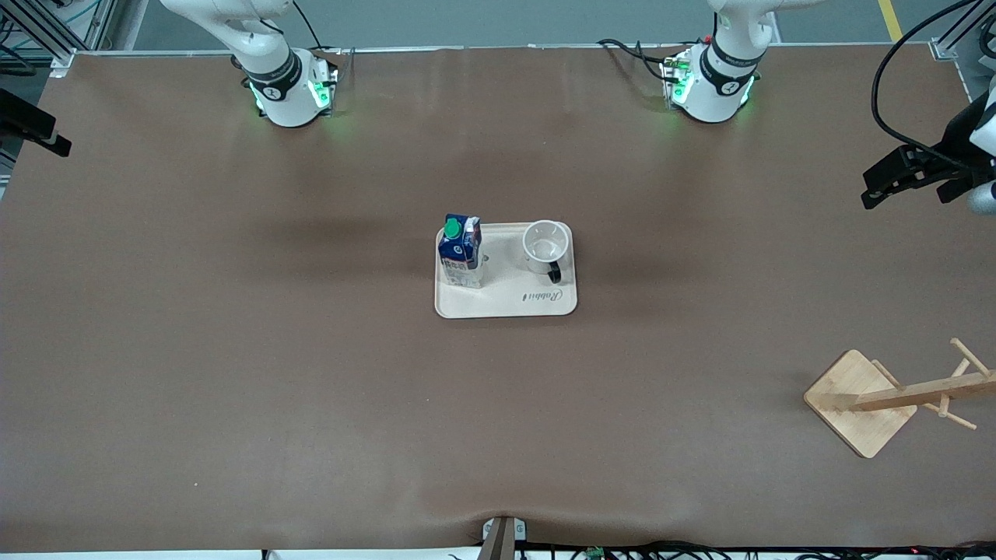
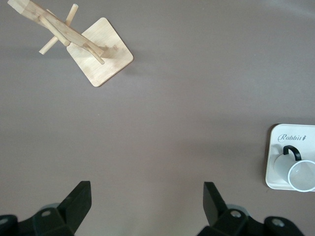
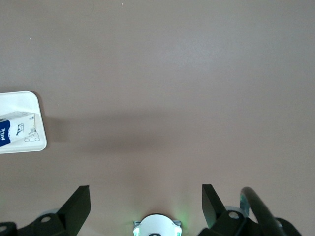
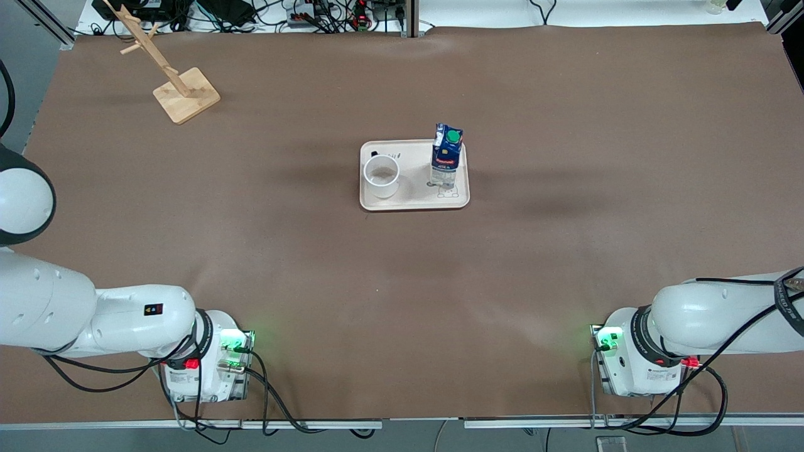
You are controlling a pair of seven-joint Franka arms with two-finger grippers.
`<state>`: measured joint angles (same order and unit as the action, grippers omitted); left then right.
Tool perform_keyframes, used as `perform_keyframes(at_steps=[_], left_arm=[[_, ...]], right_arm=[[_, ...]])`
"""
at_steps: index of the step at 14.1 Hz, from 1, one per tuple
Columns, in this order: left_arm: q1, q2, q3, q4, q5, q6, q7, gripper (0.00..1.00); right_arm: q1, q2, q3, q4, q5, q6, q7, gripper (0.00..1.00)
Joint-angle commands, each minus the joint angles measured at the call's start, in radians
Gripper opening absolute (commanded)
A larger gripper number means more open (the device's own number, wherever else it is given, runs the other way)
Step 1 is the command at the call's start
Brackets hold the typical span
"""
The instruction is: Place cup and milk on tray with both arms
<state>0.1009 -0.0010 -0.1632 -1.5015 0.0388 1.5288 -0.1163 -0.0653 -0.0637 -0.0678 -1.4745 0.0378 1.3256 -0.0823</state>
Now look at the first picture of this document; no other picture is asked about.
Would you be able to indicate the aluminium frame profile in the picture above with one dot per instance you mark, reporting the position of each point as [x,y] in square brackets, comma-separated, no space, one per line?
[54,31]
[965,39]

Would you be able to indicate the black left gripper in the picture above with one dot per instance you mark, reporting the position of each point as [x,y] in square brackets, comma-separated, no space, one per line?
[956,132]

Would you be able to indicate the white rectangular rabbit tray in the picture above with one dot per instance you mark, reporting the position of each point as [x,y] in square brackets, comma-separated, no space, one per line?
[513,299]

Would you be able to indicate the wooden mug tree stand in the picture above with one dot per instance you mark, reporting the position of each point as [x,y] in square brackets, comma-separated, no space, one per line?
[860,412]

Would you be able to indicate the blue milk carton green cap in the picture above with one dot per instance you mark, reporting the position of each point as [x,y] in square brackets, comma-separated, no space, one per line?
[459,253]

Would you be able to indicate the white smiley face mug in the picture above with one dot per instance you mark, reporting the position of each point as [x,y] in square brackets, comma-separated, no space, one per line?
[543,247]

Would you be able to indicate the brown table cover mat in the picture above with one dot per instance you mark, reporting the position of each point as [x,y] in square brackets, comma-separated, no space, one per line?
[311,389]

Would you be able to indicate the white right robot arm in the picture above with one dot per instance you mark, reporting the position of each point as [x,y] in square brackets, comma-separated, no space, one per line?
[280,93]

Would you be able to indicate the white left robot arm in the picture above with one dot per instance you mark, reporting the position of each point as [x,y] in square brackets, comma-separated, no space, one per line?
[724,85]

